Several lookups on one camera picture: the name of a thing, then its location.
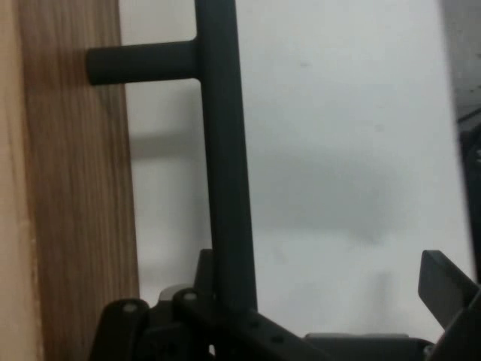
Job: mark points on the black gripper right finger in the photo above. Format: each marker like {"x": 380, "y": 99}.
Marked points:
{"x": 443, "y": 286}

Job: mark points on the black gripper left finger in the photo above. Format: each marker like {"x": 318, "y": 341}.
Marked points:
{"x": 195, "y": 331}

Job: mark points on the dark perforated panel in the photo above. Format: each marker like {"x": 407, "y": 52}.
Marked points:
{"x": 469, "y": 169}

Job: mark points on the wooden drawer front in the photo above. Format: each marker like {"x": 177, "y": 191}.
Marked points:
{"x": 75, "y": 188}

